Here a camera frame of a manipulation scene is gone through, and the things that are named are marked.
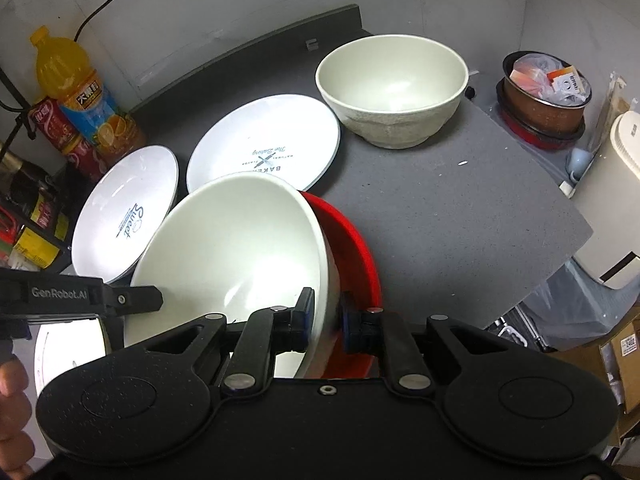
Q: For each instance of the red cooker base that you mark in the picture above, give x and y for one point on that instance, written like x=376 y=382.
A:
x=525 y=135

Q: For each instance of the red bowl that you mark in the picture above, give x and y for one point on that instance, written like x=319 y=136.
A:
x=352 y=255

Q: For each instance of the dark sauce bottle yellow label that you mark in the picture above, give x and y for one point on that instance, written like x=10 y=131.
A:
x=47 y=220

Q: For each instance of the red drink can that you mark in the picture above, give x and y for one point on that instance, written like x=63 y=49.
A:
x=50 y=122
x=87 y=160

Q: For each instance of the pale blue cup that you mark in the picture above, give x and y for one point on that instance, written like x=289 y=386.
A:
x=579 y=162

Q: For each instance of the white plastic appliance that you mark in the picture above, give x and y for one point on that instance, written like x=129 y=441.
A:
x=612 y=200

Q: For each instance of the small black clip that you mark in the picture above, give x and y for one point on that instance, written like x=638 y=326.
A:
x=311 y=44

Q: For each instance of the orange juice bottle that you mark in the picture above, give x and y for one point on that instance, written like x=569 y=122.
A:
x=75 y=85

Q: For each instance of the person's left hand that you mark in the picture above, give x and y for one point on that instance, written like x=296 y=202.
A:
x=15 y=410

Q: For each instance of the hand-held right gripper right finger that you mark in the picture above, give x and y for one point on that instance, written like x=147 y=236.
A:
x=345 y=321

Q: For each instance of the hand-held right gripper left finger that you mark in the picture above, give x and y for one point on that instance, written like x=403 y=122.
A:
x=305 y=312

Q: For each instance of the cardboard box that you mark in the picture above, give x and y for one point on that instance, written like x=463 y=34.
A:
x=622 y=355

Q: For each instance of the white plate rolling pin print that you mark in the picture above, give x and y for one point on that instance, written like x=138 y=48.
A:
x=270 y=140

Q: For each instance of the plastic bags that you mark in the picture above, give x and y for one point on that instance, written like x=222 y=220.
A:
x=545 y=77

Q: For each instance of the white plate script print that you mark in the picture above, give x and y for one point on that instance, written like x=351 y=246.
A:
x=125 y=195

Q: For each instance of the large white bowl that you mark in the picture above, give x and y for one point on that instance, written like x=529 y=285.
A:
x=240 y=240

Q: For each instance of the brown cooking pot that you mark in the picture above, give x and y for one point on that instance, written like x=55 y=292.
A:
x=540 y=110

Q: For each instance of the plain white plate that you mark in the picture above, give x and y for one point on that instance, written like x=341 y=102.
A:
x=65 y=355

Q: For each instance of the cream speckled bowl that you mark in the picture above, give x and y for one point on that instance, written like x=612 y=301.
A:
x=395 y=80

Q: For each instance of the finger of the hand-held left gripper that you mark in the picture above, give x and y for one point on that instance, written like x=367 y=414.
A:
x=135 y=299
x=114 y=332

